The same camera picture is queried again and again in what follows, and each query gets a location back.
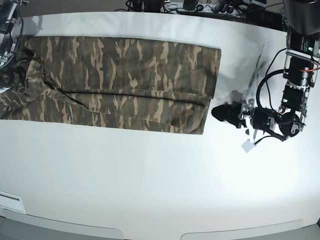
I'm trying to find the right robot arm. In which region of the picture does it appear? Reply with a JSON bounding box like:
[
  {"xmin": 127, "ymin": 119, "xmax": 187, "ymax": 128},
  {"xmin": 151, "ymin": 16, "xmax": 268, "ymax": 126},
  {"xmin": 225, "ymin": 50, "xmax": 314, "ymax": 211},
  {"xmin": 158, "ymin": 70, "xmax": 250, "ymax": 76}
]
[{"xmin": 0, "ymin": 0, "xmax": 29, "ymax": 88}]

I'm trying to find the white box at table edge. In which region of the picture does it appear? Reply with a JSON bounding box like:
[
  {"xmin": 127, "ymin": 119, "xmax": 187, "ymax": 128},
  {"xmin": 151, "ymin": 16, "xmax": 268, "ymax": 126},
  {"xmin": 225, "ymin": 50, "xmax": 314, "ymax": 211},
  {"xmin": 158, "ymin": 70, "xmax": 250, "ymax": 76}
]
[{"xmin": 0, "ymin": 191, "xmax": 26, "ymax": 214}]

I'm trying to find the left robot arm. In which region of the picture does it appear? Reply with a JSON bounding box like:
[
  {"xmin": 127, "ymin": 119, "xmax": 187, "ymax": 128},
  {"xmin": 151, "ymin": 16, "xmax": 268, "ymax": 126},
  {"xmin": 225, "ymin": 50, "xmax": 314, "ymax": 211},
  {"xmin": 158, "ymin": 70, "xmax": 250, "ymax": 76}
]
[{"xmin": 211, "ymin": 0, "xmax": 320, "ymax": 142}]

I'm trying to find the cluttered cables and electronics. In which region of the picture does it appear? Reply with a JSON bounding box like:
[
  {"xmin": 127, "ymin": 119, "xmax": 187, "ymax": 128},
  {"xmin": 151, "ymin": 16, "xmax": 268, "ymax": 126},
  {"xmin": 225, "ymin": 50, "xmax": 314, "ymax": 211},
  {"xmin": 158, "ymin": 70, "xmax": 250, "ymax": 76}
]
[{"xmin": 114, "ymin": 0, "xmax": 320, "ymax": 33}]

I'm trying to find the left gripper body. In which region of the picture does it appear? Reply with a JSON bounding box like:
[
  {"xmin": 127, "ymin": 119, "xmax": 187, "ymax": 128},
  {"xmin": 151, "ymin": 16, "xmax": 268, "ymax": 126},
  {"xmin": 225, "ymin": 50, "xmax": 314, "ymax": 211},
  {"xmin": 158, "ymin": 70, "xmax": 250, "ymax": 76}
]
[{"xmin": 238, "ymin": 98, "xmax": 277, "ymax": 133}]

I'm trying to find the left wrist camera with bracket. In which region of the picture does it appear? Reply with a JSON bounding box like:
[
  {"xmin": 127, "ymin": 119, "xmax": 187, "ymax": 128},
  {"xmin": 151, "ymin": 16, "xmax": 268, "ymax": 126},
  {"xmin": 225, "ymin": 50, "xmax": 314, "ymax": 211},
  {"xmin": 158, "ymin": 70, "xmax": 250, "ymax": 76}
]
[{"xmin": 241, "ymin": 118, "xmax": 257, "ymax": 153}]

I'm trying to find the camouflage T-shirt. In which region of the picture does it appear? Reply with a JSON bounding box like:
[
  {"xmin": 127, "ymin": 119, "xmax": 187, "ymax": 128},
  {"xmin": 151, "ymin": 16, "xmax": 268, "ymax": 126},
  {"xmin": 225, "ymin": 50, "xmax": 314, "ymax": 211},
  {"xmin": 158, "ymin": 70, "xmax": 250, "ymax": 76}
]
[{"xmin": 0, "ymin": 36, "xmax": 222, "ymax": 135}]

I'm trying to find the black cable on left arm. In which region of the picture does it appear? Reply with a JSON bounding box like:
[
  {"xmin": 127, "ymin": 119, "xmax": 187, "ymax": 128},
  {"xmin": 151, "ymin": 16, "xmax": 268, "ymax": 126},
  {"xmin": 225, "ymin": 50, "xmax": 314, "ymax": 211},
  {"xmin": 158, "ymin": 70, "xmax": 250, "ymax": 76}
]
[{"xmin": 256, "ymin": 47, "xmax": 291, "ymax": 141}]

